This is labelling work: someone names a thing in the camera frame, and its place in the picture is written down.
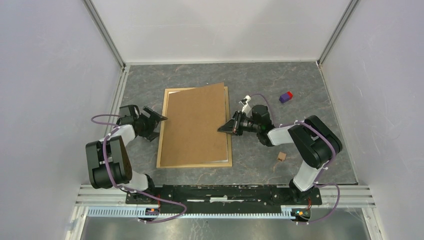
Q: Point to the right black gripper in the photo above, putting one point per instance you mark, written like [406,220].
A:
[232,125]

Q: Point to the small brown cube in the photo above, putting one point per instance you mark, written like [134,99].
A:
[281,156]

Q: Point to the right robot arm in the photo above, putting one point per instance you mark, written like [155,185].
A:
[315,142]

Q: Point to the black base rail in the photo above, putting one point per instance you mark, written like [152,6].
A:
[225,199]

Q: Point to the brown backing board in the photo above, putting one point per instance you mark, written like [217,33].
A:
[195,126]

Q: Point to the purple and red block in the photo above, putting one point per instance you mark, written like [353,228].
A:
[285,97]

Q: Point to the wooden picture frame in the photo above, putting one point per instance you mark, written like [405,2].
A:
[215,164]

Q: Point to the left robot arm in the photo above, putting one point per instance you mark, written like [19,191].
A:
[108,162]

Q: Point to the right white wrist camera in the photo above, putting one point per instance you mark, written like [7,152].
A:
[246,108]

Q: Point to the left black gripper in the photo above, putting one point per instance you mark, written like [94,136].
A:
[150,135]

